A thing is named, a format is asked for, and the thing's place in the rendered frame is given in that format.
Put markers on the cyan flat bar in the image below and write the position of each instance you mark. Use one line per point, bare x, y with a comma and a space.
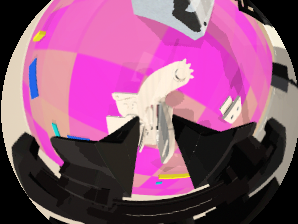
56, 129

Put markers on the yellow long bar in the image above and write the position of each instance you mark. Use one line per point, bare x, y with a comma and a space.
163, 177

